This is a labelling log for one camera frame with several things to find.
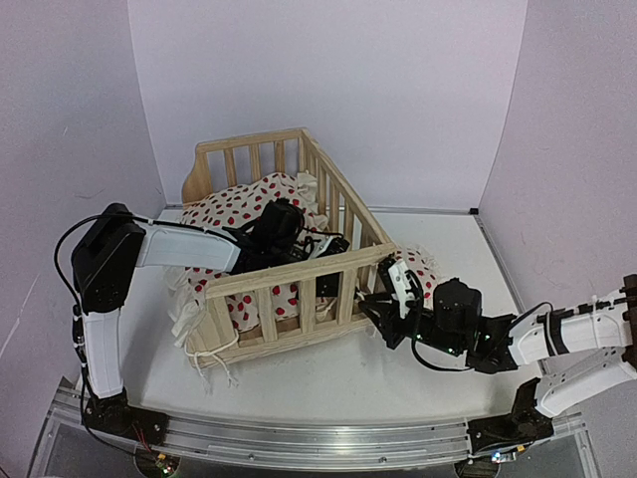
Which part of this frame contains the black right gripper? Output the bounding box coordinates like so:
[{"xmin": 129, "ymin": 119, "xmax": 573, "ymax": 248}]
[{"xmin": 360, "ymin": 294, "xmax": 466, "ymax": 359}]

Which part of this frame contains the wooden pet bed frame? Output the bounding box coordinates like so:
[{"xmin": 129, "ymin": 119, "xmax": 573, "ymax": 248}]
[{"xmin": 182, "ymin": 128, "xmax": 395, "ymax": 368}]

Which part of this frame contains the strawberry print ruffled mattress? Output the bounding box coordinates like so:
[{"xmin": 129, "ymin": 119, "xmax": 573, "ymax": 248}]
[{"xmin": 164, "ymin": 173, "xmax": 335, "ymax": 348}]

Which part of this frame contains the white mattress tie string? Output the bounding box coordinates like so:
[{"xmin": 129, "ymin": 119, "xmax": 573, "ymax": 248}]
[{"xmin": 184, "ymin": 338, "xmax": 243, "ymax": 394}]

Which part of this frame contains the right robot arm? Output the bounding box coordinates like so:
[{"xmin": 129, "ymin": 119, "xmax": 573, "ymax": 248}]
[{"xmin": 359, "ymin": 272, "xmax": 636, "ymax": 441}]

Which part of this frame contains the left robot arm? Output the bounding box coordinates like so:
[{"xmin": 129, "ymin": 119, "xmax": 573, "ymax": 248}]
[{"xmin": 62, "ymin": 199, "xmax": 349, "ymax": 435}]

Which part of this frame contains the strawberry print small pillow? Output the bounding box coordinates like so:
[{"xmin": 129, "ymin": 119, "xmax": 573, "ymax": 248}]
[{"xmin": 396, "ymin": 243, "xmax": 448, "ymax": 306}]

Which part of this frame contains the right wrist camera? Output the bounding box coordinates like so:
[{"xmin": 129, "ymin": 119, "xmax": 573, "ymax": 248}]
[{"xmin": 377, "ymin": 255, "xmax": 424, "ymax": 321}]

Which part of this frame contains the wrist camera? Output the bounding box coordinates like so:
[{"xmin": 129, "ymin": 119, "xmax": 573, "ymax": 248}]
[
  {"xmin": 377, "ymin": 255, "xmax": 424, "ymax": 321},
  {"xmin": 309, "ymin": 236, "xmax": 350, "ymax": 259}
]

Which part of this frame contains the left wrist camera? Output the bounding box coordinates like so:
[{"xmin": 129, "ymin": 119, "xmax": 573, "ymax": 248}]
[{"xmin": 309, "ymin": 236, "xmax": 350, "ymax": 259}]

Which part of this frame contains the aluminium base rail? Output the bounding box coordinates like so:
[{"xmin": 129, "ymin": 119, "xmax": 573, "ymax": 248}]
[{"xmin": 47, "ymin": 377, "xmax": 583, "ymax": 462}]

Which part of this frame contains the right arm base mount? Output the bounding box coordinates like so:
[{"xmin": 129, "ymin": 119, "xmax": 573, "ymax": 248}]
[{"xmin": 467, "ymin": 378, "xmax": 553, "ymax": 456}]

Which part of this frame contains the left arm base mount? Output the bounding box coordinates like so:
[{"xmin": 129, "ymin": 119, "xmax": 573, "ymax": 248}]
[{"xmin": 82, "ymin": 388, "xmax": 169, "ymax": 445}]

